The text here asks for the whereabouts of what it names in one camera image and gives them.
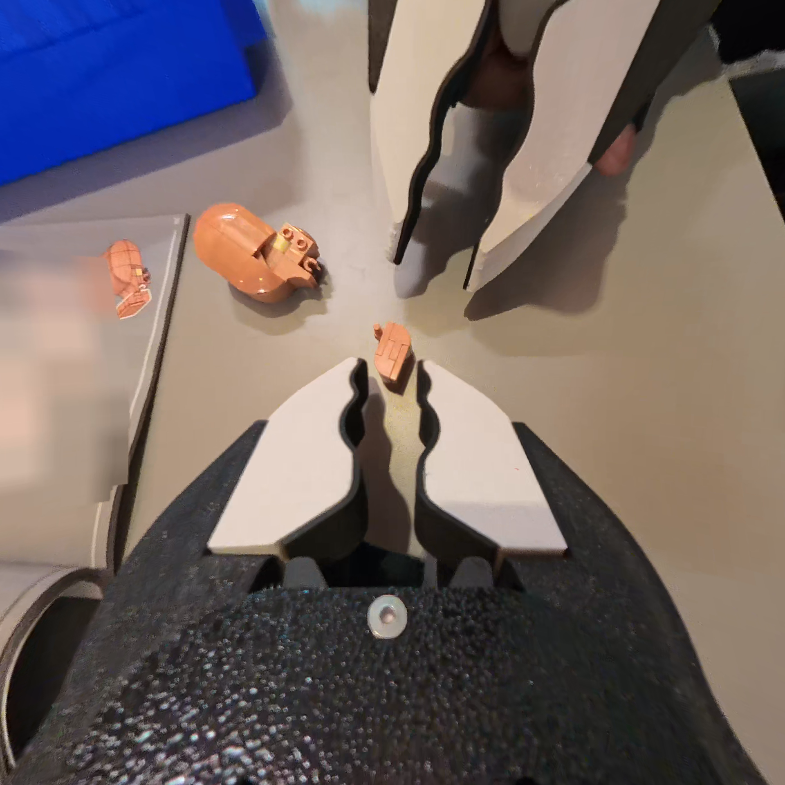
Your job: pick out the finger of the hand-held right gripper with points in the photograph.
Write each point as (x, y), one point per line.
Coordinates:
(552, 135)
(423, 86)

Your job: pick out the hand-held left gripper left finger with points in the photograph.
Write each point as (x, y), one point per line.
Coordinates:
(288, 478)

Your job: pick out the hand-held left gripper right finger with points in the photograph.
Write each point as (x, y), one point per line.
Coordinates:
(491, 478)

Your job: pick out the small brown brick plate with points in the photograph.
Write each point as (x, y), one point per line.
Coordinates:
(393, 352)

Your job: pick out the round brown brick assembly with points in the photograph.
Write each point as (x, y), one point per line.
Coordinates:
(252, 252)

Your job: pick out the grey desk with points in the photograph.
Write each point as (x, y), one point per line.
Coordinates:
(638, 368)

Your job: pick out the grey instruction booklet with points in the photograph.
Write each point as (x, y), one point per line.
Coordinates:
(74, 405)

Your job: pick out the row of blue plastic bins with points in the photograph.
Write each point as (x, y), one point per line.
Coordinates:
(111, 74)

